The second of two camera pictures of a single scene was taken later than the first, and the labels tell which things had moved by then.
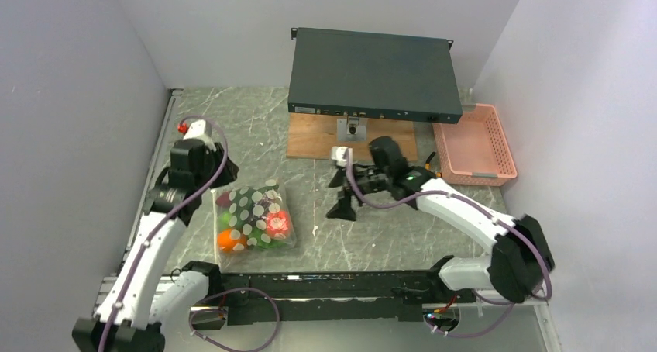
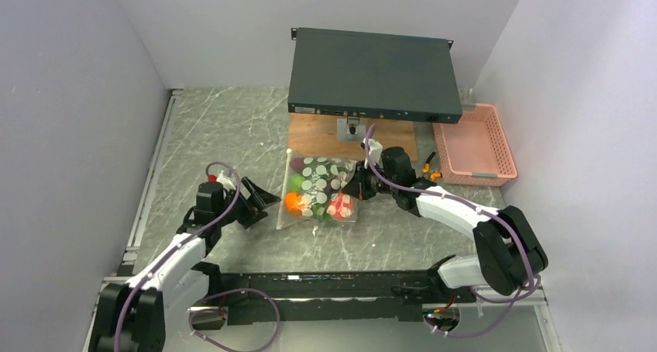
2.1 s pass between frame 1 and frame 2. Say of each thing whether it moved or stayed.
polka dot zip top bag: moved
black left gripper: moved
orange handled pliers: stayed
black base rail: stayed
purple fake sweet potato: moved
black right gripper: moved
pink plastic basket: stayed
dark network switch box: stayed
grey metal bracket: stayed
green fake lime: moved
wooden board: stayed
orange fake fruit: moved
